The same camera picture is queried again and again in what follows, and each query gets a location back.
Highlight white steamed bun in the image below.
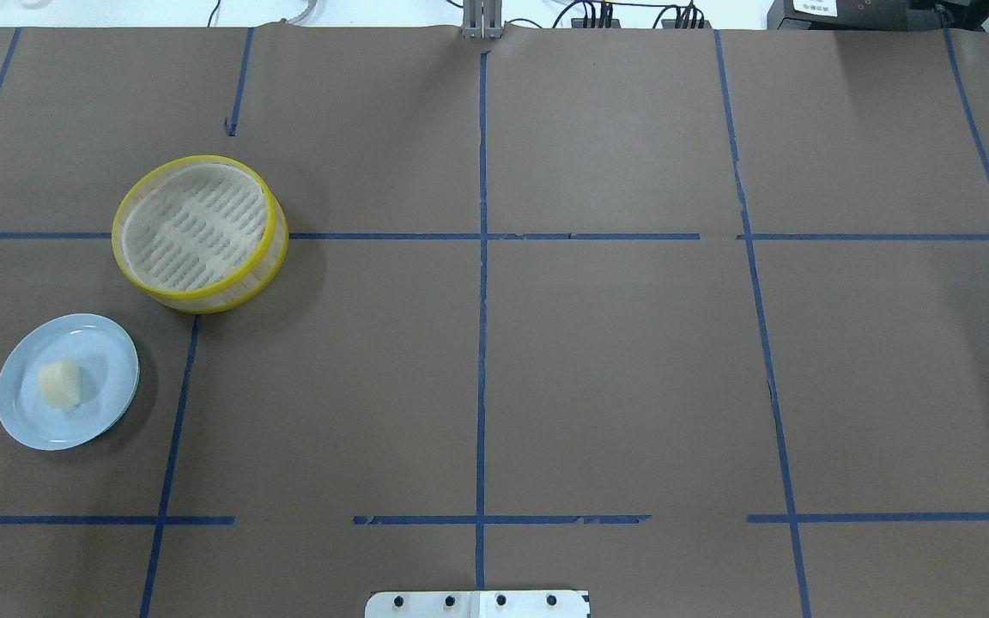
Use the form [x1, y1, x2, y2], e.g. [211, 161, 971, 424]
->
[38, 359, 82, 409]

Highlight yellow round steamer basket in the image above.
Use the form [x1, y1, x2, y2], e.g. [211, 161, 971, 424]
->
[112, 154, 289, 314]

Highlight black usb hub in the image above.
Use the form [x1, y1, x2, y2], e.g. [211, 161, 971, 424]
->
[570, 11, 622, 30]
[656, 10, 712, 30]

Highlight light blue plate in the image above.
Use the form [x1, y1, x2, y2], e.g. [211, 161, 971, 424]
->
[0, 313, 140, 451]

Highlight black box device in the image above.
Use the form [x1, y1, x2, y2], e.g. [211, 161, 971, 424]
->
[766, 1, 911, 32]

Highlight aluminium frame post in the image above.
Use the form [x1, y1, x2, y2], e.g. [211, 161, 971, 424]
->
[458, 0, 505, 40]

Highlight white pedestal column base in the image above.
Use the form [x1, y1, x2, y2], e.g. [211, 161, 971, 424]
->
[364, 590, 592, 617]

